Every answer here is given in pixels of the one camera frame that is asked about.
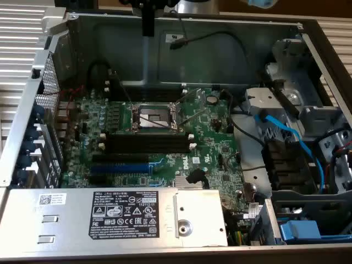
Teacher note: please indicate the blue expansion slot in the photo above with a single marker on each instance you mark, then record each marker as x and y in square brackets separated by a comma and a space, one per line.
[121, 167]

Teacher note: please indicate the silver power supply unit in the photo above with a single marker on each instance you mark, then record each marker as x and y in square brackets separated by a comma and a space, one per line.
[68, 220]

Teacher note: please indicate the metal socket cover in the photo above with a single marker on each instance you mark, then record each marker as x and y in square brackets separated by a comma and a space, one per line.
[193, 97]

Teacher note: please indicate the white barcode tag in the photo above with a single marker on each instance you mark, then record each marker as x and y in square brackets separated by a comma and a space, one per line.
[253, 209]

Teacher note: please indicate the silver finned chipset heatsink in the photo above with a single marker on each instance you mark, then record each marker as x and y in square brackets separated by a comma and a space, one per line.
[180, 182]

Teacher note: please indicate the grey metal PC case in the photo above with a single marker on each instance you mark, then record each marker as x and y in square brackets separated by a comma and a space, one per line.
[214, 68]

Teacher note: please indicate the thin metal locking lever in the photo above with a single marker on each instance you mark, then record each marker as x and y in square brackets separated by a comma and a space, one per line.
[125, 89]

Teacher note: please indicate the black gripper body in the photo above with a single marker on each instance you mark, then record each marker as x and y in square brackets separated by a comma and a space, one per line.
[134, 3]

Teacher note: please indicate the long black expansion slot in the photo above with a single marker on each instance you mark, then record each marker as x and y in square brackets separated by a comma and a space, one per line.
[121, 158]

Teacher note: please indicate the blue plastic drive latch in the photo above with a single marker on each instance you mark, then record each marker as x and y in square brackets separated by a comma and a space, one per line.
[299, 229]

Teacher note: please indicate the black box behind case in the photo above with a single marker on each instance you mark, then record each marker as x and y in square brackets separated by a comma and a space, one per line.
[74, 3]

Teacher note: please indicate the round coin battery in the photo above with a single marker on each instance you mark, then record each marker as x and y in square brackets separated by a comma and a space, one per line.
[211, 99]

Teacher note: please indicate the short black expansion slot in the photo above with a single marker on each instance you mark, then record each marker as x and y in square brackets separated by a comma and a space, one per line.
[97, 179]

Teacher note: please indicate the black RAM slot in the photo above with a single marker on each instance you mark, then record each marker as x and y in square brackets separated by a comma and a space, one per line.
[114, 87]
[148, 137]
[148, 148]
[118, 96]

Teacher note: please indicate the grey metal disk bay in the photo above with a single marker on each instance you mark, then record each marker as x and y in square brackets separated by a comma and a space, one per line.
[310, 115]

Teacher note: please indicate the CPU socket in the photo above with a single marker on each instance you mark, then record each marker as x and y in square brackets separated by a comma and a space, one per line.
[136, 118]

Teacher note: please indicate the green Dell motherboard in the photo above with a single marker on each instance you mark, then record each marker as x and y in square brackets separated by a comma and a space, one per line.
[209, 143]

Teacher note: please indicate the blue plastic card clip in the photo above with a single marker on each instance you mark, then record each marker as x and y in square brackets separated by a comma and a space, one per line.
[38, 112]
[28, 147]
[24, 161]
[33, 134]
[20, 175]

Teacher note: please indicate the black plastic cap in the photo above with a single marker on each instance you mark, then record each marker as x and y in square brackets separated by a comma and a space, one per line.
[195, 176]

